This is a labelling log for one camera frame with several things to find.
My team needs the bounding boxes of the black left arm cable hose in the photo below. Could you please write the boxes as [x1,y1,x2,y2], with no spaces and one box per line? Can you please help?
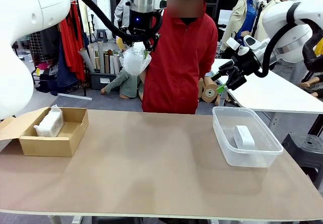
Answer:
[68,0,162,42]

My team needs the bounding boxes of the black hanging garment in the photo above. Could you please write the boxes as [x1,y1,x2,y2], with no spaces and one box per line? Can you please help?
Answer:
[40,24,63,58]

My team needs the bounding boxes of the wire grid panel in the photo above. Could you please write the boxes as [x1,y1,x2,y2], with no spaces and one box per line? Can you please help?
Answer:
[29,31,42,61]

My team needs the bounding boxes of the small open cardboard box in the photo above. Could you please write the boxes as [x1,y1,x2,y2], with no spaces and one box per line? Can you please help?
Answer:
[196,77,205,98]

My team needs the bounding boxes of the clear plastic container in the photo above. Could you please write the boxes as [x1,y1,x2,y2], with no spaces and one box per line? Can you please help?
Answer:
[211,106,284,169]

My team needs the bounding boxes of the mannequin in beige top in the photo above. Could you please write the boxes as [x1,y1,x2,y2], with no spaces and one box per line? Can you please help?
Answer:
[254,0,301,40]

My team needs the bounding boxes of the cream paper roll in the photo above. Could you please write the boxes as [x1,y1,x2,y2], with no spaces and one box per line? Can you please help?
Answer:
[87,43,101,71]

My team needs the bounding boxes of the white monitor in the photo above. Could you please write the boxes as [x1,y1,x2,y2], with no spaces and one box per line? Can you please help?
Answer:
[218,9,234,25]

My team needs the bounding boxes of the black plastic stool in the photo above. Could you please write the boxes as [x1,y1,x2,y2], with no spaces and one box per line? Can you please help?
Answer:
[281,132,323,184]

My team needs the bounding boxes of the brown cardboard tube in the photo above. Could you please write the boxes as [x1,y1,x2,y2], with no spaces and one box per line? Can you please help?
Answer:
[103,49,114,75]

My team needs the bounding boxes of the tall grey paper roll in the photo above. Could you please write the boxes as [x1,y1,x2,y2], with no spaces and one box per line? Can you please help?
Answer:
[97,41,105,75]

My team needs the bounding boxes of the white background table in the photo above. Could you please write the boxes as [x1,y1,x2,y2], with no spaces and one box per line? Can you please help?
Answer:
[209,57,323,115]

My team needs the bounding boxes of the grey step stool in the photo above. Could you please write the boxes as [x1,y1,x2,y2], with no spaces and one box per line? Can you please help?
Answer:
[96,28,109,43]

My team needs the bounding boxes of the red dress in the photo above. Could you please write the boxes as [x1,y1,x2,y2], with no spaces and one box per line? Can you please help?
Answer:
[59,3,86,81]

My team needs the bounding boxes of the long bubble-wrapped clock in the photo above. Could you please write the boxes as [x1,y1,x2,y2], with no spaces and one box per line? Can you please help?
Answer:
[33,104,64,138]

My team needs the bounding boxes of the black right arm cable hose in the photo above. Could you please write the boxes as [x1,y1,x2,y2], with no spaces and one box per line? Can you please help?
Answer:
[256,2,323,78]

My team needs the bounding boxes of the grey paper roll brown cap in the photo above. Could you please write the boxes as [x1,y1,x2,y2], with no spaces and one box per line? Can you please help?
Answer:
[77,47,96,74]

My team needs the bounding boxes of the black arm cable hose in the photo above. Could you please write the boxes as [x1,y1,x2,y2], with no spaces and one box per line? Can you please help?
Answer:
[256,2,323,78]
[68,0,162,42]

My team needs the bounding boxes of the white bar on floor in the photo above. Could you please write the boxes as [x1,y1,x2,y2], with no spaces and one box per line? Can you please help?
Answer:
[58,92,93,101]

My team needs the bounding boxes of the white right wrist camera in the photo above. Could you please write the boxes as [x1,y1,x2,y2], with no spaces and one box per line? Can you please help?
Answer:
[226,37,249,55]

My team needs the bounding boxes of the cream hanging garment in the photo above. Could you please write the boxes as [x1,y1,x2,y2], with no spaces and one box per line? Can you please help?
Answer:
[77,0,95,43]

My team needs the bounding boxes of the person in red jacket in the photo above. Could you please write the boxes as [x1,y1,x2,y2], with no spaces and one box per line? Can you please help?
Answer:
[142,0,219,115]

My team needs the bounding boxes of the lying mannequin in teal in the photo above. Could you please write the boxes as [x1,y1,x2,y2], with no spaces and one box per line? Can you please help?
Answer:
[100,66,144,101]

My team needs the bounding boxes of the dark storage bin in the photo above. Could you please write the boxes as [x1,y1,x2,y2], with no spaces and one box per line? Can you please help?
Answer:
[89,71,119,90]

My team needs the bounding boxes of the round bubble-wrapped clock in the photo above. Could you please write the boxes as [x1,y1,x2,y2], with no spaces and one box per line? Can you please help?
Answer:
[120,43,152,76]

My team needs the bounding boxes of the person's right forearm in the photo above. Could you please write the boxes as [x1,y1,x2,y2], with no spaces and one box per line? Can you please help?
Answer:
[138,70,148,86]

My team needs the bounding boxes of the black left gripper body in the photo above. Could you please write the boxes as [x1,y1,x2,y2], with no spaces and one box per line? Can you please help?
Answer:
[120,11,161,47]

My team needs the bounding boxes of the white unwrapped digital clock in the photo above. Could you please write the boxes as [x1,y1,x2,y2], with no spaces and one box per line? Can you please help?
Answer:
[233,125,255,149]

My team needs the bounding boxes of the lying bare mannequin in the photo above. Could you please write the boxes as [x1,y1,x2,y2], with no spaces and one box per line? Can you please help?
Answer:
[299,72,323,98]

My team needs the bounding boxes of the brown cardboard box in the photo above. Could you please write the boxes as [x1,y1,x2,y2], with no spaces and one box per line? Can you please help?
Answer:
[0,107,89,158]

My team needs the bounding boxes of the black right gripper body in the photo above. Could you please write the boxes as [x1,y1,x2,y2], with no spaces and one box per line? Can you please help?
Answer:
[232,47,260,76]

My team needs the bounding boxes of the person in grey hoodie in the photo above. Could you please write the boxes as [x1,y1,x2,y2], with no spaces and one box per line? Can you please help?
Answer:
[114,0,132,29]

